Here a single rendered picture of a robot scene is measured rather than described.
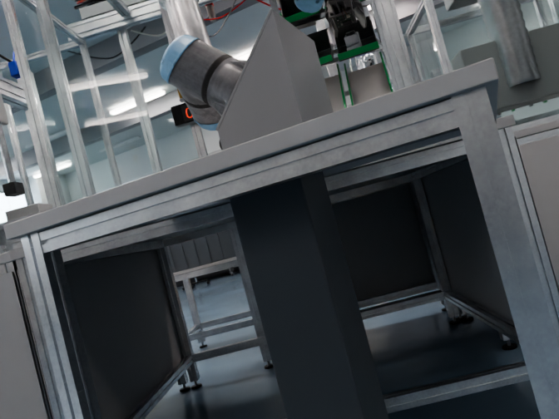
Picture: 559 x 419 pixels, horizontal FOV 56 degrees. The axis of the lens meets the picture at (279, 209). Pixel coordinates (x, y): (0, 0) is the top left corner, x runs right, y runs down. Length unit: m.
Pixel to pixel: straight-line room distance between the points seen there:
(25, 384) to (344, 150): 1.31
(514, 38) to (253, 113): 1.74
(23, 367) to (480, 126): 1.46
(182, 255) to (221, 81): 2.70
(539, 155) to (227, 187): 1.76
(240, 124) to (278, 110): 0.08
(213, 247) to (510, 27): 2.25
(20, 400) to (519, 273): 1.47
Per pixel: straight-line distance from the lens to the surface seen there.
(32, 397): 1.82
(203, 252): 3.70
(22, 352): 1.80
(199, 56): 1.17
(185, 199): 0.91
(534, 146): 2.43
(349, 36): 1.78
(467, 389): 1.64
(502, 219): 0.77
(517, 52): 2.58
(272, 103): 1.02
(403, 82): 2.96
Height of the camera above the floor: 0.71
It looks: 2 degrees up
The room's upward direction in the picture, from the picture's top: 15 degrees counter-clockwise
